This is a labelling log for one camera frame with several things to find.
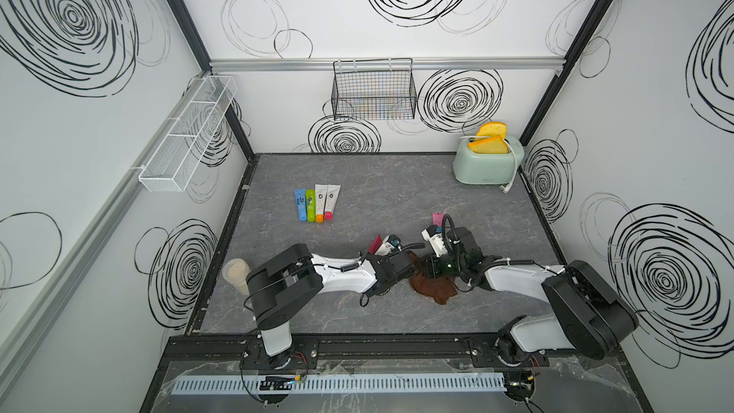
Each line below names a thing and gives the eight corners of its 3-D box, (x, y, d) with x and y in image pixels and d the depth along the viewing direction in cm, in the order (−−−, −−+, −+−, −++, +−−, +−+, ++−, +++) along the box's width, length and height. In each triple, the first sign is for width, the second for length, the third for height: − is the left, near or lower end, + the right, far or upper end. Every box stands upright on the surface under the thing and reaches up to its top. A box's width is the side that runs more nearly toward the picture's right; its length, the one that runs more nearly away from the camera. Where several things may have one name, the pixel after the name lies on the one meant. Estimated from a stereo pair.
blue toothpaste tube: (297, 222, 102) (295, 217, 99) (295, 194, 110) (293, 189, 107) (308, 220, 102) (307, 215, 100) (305, 192, 110) (304, 187, 108)
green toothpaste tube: (307, 222, 102) (305, 218, 99) (307, 194, 110) (306, 189, 108) (316, 221, 102) (315, 217, 100) (315, 193, 110) (314, 188, 108)
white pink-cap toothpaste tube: (320, 219, 102) (319, 215, 100) (329, 187, 112) (328, 184, 110) (332, 220, 102) (331, 217, 100) (340, 188, 111) (339, 185, 109)
